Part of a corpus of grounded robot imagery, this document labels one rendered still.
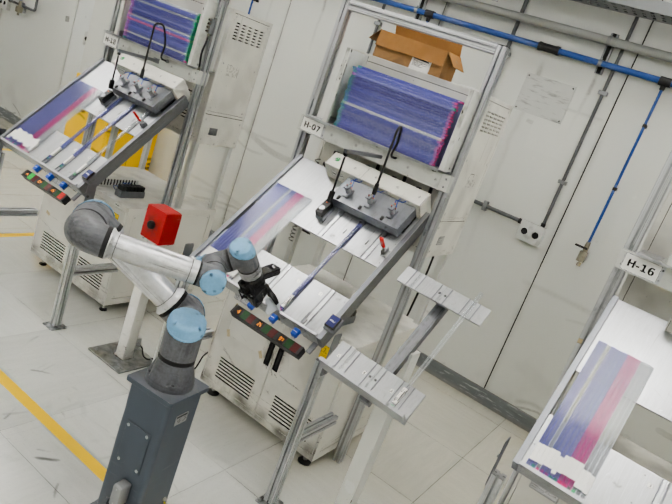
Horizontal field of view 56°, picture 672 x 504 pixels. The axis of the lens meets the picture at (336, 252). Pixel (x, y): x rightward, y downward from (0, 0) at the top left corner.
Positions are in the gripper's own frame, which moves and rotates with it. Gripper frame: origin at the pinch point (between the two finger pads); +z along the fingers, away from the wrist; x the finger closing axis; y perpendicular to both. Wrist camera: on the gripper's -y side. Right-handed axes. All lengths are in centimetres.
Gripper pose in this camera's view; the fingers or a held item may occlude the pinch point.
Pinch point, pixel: (267, 303)
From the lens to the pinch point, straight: 229.5
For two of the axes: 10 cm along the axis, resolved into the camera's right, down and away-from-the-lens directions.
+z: 1.2, 6.3, 7.7
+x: 7.8, 4.2, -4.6
